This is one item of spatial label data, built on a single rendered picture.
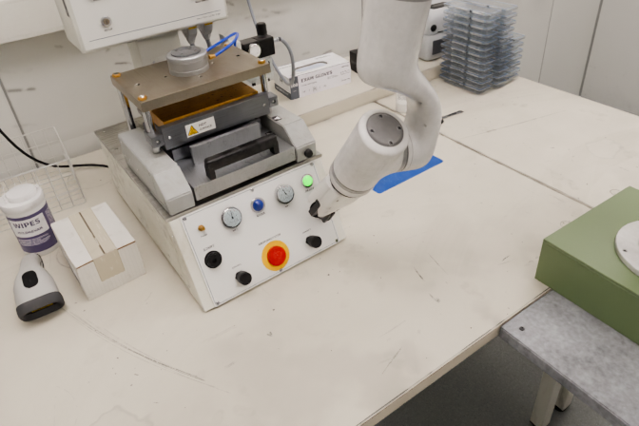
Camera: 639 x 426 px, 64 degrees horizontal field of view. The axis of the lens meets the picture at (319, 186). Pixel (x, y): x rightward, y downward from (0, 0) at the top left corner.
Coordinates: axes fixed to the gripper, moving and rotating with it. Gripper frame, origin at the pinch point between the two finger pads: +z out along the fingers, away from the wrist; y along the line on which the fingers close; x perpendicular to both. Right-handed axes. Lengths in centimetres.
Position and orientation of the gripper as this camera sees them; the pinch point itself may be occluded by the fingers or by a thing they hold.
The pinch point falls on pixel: (325, 211)
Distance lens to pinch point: 105.5
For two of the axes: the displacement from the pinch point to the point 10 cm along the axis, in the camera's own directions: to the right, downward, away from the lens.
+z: -2.8, 4.4, 8.5
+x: 5.2, 8.2, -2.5
